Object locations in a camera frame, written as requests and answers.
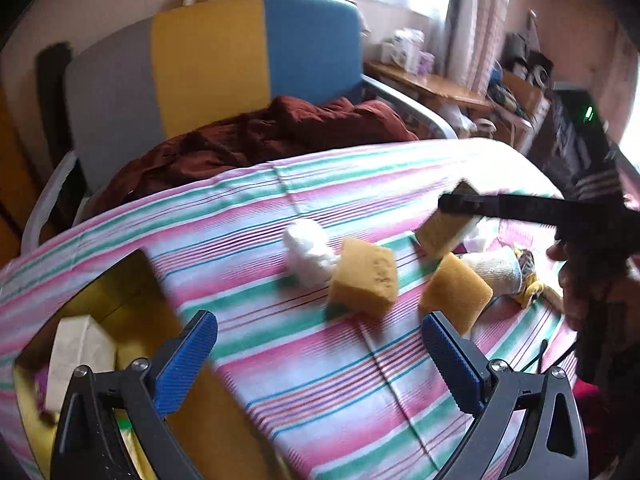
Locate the small white box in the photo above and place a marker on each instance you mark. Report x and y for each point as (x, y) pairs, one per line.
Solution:
(386, 50)

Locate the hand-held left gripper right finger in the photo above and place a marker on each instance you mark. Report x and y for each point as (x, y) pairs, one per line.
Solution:
(452, 365)

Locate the grey yellow blue headboard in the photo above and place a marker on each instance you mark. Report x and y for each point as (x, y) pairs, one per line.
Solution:
(210, 60)

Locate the red cloth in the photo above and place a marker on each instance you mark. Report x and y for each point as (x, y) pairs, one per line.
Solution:
(610, 420)

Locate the white knit sock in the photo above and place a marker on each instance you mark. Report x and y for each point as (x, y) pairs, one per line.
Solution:
(495, 270)

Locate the white carton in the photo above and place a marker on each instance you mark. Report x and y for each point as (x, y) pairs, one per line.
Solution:
(410, 47)

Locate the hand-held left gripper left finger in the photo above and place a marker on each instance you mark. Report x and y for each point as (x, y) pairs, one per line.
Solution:
(185, 360)

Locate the striped bed sheet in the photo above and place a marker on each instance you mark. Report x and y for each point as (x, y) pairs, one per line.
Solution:
(300, 200)

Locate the wooden desk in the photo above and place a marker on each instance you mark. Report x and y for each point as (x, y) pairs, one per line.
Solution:
(430, 85)

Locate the yellow sponge with green side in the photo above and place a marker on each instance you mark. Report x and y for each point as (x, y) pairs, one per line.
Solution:
(365, 275)

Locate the gold-lined gift box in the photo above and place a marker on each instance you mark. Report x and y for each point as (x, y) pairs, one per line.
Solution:
(135, 290)

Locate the grey bed side rail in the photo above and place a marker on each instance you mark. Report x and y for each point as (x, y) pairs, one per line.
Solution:
(410, 105)

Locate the clear plastic bag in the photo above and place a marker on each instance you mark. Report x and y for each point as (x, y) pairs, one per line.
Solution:
(307, 252)

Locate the yellow patterned cloth bundle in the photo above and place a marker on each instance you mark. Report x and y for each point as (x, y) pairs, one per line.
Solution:
(532, 290)

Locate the person's right hand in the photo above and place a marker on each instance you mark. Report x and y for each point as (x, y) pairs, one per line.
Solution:
(575, 290)

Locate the purple box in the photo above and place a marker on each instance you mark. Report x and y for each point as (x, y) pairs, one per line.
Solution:
(426, 62)

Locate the cluttered shelf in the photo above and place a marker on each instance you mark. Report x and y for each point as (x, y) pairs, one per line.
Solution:
(525, 75)

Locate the yellow sponge with white side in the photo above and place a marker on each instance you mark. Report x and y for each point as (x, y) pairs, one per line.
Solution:
(442, 235)

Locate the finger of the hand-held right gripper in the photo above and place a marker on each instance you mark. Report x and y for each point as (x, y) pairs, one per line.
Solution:
(460, 205)

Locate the plain yellow sponge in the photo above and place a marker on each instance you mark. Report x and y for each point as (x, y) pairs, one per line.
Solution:
(452, 290)

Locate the white bed side rail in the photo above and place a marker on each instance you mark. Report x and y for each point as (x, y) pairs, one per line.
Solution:
(45, 200)

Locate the maroon blanket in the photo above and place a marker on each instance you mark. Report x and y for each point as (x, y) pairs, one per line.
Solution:
(225, 145)

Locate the patterned curtain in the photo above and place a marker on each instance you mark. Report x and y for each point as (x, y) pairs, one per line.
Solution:
(480, 20)

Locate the cream soap bar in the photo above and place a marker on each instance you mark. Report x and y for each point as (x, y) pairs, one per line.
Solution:
(80, 350)

